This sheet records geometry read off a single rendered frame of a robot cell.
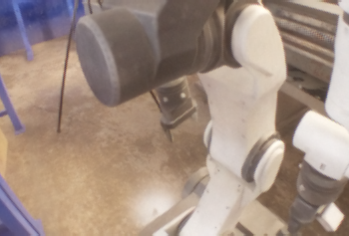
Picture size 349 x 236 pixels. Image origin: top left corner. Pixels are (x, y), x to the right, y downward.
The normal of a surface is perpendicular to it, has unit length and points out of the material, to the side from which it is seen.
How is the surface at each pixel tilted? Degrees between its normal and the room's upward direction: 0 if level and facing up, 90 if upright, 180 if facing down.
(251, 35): 90
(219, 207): 60
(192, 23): 90
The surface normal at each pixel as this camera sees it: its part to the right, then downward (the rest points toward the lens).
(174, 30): 0.63, 0.43
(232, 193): -0.70, -0.05
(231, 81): -0.49, -0.43
